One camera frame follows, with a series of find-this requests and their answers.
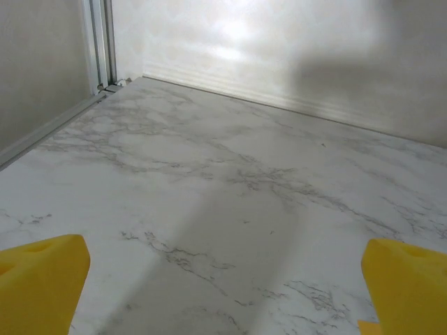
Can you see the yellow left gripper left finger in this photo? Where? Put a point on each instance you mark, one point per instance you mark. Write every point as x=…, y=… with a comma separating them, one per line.
x=38, y=279

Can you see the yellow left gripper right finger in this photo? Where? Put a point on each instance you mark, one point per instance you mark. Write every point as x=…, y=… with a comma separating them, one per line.
x=412, y=289

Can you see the aluminium table edge rail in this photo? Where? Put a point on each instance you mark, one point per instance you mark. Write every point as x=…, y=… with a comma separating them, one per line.
x=45, y=130

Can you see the aluminium frame post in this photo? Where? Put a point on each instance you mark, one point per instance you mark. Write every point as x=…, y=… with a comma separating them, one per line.
x=101, y=42

